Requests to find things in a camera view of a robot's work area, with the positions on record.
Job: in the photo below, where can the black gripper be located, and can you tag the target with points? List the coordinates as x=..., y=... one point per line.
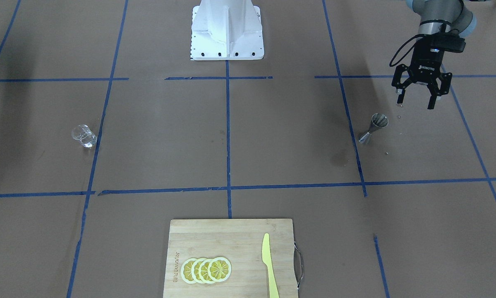
x=424, y=65

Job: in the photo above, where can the steel jigger measuring cup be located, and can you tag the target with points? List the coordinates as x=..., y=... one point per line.
x=378, y=121

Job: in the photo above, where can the clear glass cup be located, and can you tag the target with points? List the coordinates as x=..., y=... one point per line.
x=84, y=135

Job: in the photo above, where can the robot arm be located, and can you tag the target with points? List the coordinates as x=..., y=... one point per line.
x=444, y=25

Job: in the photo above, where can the yellow plastic knife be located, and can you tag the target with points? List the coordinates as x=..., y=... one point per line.
x=267, y=260

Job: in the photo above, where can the wooden cutting board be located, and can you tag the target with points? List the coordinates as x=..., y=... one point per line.
x=193, y=243

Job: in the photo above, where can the lemon slice front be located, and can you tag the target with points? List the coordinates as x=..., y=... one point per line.
x=219, y=269

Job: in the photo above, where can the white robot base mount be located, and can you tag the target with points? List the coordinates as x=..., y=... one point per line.
x=226, y=30

